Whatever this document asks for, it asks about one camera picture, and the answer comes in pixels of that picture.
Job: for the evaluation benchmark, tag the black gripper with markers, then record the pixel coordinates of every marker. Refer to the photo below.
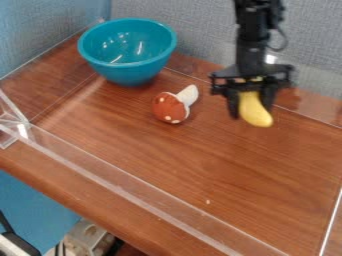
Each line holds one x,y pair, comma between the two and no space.
251,75

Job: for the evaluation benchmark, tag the clear acrylic tray wall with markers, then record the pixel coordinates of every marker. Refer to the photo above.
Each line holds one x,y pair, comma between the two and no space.
207,188

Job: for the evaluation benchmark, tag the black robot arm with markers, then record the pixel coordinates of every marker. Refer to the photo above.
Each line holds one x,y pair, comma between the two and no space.
257,17

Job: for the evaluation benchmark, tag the yellow toy banana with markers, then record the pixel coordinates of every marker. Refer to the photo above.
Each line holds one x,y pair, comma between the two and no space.
251,109

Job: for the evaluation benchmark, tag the red white toy mushroom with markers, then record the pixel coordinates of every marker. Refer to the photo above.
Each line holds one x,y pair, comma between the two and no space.
171,107

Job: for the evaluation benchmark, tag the blue plastic bowl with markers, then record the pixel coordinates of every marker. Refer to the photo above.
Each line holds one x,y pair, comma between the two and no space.
129,49

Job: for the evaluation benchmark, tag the grey power strip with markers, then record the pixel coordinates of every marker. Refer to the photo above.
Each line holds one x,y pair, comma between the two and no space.
86,240

